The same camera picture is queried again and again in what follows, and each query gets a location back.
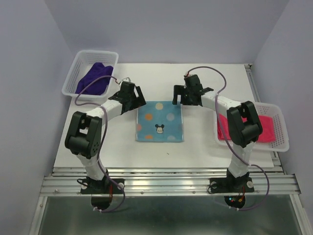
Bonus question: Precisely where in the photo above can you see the blue orange patterned towel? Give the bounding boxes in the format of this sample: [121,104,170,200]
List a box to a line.
[136,101,184,142]

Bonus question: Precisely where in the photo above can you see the purple towel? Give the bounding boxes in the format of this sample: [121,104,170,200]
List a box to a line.
[75,63,113,95]

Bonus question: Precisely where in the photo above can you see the pink towel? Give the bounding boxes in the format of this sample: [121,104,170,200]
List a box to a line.
[219,114,276,143]

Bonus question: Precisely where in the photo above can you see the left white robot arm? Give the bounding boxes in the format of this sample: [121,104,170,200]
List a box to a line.
[65,81,146,194]

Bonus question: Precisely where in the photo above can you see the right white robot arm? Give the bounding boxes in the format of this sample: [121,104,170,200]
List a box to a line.
[172,75,263,194]

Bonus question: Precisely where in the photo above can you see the white basket at left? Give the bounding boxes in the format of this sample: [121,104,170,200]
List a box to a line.
[62,50,119,100]

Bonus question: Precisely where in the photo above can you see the white basket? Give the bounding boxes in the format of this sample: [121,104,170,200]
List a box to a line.
[213,102,290,152]
[62,50,119,100]

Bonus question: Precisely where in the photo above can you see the white basket at right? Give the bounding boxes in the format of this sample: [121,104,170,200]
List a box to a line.
[213,102,290,152]

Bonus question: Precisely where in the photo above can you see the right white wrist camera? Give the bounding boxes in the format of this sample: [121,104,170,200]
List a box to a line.
[184,72,193,78]

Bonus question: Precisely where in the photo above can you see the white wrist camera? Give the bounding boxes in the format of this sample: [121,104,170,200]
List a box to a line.
[184,72,193,78]
[120,77,132,84]

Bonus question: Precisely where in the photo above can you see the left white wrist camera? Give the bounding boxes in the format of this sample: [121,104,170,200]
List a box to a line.
[120,77,132,84]

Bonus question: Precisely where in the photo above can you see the aluminium mounting rail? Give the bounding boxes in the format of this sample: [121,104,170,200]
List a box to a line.
[40,167,301,197]

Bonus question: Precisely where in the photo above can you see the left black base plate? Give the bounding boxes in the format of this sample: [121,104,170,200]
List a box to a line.
[77,178,125,194]

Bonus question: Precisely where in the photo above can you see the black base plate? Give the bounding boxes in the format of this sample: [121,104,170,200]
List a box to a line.
[77,178,125,194]
[210,177,255,194]

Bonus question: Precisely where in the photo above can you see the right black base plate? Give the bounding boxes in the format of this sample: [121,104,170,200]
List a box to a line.
[210,177,255,194]

